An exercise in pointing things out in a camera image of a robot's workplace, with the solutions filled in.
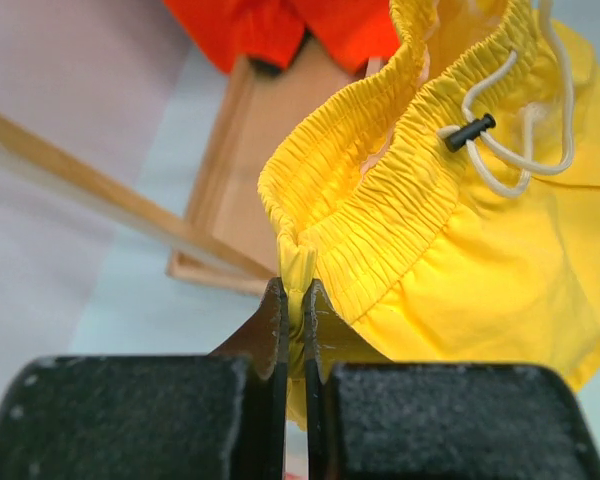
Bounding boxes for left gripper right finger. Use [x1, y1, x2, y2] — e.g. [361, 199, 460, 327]
[302, 281, 600, 479]

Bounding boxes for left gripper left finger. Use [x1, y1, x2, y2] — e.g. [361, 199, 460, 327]
[0, 278, 289, 479]

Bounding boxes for yellow shorts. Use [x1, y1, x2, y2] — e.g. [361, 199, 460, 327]
[258, 1, 600, 426]

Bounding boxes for orange shorts front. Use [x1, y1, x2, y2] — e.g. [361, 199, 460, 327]
[165, 0, 399, 73]

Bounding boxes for wooden clothes rack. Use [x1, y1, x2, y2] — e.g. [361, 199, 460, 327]
[0, 54, 381, 296]

